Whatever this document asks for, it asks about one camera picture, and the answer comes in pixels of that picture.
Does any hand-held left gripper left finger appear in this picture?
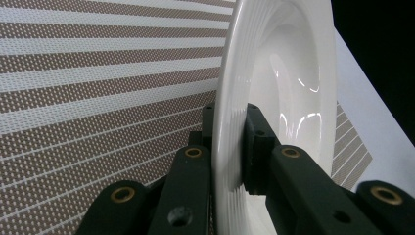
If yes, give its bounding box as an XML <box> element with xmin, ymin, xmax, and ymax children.
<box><xmin>148</xmin><ymin>102</ymin><xmax>217</xmax><ymax>235</ymax></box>

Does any white table sheet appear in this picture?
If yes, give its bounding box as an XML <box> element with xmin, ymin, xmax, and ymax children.
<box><xmin>331</xmin><ymin>28</ymin><xmax>415</xmax><ymax>199</ymax></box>

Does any striped woven placemat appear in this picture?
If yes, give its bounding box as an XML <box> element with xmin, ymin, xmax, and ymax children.
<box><xmin>0</xmin><ymin>0</ymin><xmax>374</xmax><ymax>235</ymax></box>

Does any white deep plate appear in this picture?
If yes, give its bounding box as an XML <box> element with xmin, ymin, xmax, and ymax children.
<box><xmin>211</xmin><ymin>0</ymin><xmax>338</xmax><ymax>235</ymax></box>

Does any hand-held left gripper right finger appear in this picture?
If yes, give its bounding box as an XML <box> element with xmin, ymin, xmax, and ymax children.
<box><xmin>242</xmin><ymin>103</ymin><xmax>385</xmax><ymax>235</ymax></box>

